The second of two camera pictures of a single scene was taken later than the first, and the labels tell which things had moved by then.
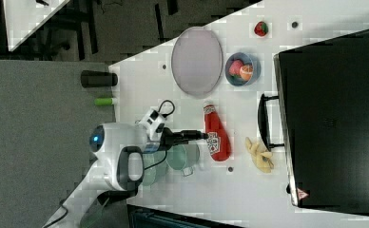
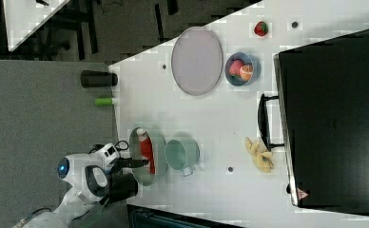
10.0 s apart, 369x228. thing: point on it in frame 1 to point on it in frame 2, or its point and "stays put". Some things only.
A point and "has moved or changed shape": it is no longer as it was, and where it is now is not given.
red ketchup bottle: x=219 y=142 has moved or changed shape
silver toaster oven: x=330 y=118 stays put
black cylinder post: x=89 y=79 stays put
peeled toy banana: x=261 y=158 stays put
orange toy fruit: x=246 y=72 stays put
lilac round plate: x=197 y=61 stays put
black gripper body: x=169 y=139 to x=118 y=164
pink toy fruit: x=235 y=67 stays put
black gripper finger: x=192 y=135 to x=128 y=162
